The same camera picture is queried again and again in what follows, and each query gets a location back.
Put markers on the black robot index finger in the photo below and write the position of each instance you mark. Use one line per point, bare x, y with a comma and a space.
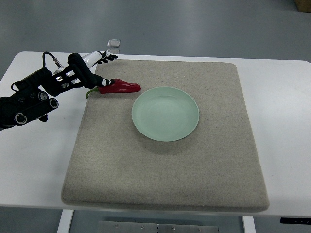
110, 57

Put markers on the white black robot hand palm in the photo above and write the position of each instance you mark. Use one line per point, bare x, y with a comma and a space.
93, 58

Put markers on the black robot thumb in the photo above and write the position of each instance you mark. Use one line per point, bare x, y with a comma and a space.
102, 82

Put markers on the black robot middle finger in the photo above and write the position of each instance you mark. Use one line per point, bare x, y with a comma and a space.
102, 61

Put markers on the red pepper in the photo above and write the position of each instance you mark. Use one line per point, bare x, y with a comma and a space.
115, 86

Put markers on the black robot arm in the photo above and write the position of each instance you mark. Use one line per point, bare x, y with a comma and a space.
34, 96

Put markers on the light green plate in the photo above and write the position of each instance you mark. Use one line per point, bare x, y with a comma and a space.
165, 114

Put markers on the white table leg left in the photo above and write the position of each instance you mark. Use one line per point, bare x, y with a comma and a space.
65, 221

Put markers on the white table leg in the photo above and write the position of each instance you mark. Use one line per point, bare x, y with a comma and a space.
248, 224
65, 221

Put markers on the beige felt mat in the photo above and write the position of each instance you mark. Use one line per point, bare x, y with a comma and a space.
215, 168

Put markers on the cardboard box corner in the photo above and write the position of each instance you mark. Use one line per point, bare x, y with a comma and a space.
303, 5

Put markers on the white table leg right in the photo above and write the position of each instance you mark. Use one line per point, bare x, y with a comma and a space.
248, 224

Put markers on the black table control panel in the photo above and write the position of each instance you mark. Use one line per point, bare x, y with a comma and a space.
298, 221

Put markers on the metal table base plate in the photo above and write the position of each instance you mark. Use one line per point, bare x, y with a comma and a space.
134, 227

